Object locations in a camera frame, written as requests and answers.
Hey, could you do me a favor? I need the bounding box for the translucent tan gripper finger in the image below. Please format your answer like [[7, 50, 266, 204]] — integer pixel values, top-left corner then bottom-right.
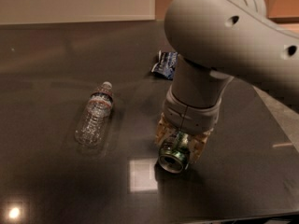
[[188, 128, 214, 164], [155, 113, 177, 147]]

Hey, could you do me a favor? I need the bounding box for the green soda can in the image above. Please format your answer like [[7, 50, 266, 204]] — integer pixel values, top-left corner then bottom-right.
[[158, 132, 190, 174]]

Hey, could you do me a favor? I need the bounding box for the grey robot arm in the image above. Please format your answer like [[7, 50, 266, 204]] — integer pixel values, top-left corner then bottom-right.
[[156, 0, 299, 163]]

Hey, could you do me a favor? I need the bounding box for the crumpled blue chip bag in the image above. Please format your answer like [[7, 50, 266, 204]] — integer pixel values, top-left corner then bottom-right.
[[151, 51, 178, 80]]

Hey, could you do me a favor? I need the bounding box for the clear plastic water bottle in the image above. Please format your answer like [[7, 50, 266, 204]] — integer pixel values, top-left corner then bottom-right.
[[75, 81, 113, 147]]

